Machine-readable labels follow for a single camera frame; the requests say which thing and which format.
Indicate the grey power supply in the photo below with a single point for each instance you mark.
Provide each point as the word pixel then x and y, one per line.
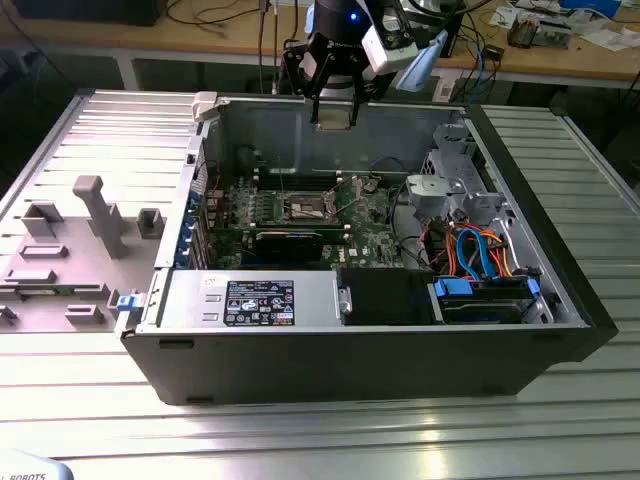
pixel 190 300

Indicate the blue slot clip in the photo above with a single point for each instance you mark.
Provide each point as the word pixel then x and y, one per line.
pixel 194 200
pixel 182 255
pixel 187 231

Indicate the thin metal locking lever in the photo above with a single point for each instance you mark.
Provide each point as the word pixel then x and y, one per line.
pixel 283 181

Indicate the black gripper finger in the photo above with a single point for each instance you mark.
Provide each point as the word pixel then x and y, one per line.
pixel 354 112
pixel 315 109

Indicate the pale grey case latch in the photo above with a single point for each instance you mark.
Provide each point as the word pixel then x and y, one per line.
pixel 205 107

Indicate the finned metal heatsink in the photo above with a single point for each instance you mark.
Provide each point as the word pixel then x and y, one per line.
pixel 522 32

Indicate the grey parts rack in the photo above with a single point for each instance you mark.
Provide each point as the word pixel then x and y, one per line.
pixel 100 240

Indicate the grey device box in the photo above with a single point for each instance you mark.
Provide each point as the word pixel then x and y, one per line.
pixel 555 36

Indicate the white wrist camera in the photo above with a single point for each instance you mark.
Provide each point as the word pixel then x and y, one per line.
pixel 385 55

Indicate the round coin battery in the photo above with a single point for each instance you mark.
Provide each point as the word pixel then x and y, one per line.
pixel 370 186

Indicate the white papers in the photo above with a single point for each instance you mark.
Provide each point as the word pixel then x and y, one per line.
pixel 607 40

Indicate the green motherboard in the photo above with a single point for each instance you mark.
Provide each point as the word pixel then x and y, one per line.
pixel 370 235

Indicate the CPU socket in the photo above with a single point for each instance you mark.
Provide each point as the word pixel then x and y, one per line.
pixel 305 209

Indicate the black tower box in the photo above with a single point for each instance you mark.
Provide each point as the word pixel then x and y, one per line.
pixel 455 42

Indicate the hard disk in blue carrier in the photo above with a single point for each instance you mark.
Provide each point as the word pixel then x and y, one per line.
pixel 452 289

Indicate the RAM stick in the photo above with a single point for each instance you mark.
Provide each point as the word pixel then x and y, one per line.
pixel 57 291

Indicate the blue plastic clip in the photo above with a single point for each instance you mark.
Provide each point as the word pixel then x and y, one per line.
pixel 126 303

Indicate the silver CPU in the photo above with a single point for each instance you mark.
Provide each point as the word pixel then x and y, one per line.
pixel 334 121

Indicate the black disk blue stripe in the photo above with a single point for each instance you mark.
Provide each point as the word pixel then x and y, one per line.
pixel 480 312

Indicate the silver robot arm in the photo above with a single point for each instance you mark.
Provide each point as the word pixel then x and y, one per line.
pixel 422 62

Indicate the small black adapter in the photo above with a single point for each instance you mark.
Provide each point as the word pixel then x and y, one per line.
pixel 493 52

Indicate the wooden desk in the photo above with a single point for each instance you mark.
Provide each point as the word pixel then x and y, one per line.
pixel 200 37

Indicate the black monitor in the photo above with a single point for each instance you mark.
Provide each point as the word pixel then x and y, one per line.
pixel 85 12

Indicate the black and grey PC case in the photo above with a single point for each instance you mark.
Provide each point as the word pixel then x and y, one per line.
pixel 325 365

